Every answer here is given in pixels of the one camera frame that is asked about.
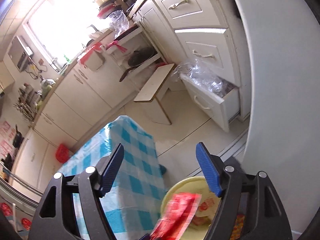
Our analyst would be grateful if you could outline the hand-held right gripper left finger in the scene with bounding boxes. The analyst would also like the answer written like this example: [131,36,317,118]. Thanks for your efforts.
[27,143,125,240]

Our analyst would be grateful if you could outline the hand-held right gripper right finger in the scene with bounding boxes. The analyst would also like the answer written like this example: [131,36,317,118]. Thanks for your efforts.
[196,142,293,240]

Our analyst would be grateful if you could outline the yellow plastic bin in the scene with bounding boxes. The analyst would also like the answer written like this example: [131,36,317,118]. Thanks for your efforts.
[160,176,240,240]

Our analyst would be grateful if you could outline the red snack wrapper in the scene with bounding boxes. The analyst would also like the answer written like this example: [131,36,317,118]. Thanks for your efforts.
[150,192,203,240]

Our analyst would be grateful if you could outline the blue checkered plastic tablecloth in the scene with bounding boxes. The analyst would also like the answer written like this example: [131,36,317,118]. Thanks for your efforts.
[59,115,168,240]

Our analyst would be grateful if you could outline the white red printed packet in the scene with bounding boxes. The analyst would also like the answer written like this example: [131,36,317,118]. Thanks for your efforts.
[195,196,221,218]

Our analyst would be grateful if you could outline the red plastic basket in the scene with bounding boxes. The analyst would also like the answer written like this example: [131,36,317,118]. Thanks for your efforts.
[55,144,71,164]

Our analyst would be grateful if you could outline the orange yellow printed packet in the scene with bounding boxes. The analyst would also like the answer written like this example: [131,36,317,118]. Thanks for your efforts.
[229,214,245,240]

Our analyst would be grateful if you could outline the open cream drawer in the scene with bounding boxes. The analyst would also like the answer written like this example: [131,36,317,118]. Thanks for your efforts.
[180,72,240,133]

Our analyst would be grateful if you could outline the cream kitchen cabinets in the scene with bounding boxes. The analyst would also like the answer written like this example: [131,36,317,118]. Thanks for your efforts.
[12,0,250,198]

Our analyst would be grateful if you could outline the clear plastic bag in drawer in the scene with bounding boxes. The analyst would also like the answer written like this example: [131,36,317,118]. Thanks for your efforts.
[171,59,237,98]

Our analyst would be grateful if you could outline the white wooden stool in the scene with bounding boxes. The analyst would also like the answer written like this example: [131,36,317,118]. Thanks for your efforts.
[133,63,175,125]

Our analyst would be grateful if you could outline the black frying pan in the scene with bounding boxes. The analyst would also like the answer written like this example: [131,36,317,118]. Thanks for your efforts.
[4,152,13,171]
[12,125,24,148]

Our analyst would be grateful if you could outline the red slipper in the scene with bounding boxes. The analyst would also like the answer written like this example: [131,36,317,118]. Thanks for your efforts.
[0,202,12,217]
[21,217,32,231]

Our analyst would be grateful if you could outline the green vegetables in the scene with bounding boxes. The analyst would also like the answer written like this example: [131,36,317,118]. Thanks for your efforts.
[37,79,56,110]

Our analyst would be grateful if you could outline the white hanging bin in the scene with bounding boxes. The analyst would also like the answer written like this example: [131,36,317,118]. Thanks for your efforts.
[85,47,105,72]

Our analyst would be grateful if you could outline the metal utensil rack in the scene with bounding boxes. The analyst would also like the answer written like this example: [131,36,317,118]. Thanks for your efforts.
[14,84,38,123]

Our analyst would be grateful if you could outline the white door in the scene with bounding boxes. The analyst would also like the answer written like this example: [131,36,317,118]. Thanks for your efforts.
[225,0,320,240]

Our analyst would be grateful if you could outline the red plastic bag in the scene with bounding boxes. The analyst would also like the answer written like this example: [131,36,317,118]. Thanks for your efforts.
[78,42,103,68]
[107,41,127,53]

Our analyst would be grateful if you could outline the black wok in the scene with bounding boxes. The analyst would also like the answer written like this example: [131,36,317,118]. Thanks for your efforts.
[119,46,155,82]

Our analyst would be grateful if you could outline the white shelf rack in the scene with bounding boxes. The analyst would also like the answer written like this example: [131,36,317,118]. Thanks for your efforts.
[107,22,165,83]

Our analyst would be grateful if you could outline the dark baking tray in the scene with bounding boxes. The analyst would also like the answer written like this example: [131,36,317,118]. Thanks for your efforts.
[114,26,140,41]

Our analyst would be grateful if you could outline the crumpled clear plastic bag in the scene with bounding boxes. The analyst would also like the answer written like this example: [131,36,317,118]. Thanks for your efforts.
[109,10,129,34]

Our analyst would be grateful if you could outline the kitchen window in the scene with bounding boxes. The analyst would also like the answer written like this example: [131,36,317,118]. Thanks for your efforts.
[25,0,112,67]

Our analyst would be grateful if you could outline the stack of bowls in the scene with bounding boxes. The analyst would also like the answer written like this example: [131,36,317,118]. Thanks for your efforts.
[96,0,123,20]

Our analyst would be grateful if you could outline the red patterned wall sticker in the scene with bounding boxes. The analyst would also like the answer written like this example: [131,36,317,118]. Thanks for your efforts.
[0,120,16,157]

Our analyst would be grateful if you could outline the steel wall appliance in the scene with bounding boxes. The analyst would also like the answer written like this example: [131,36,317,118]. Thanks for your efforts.
[7,36,34,72]

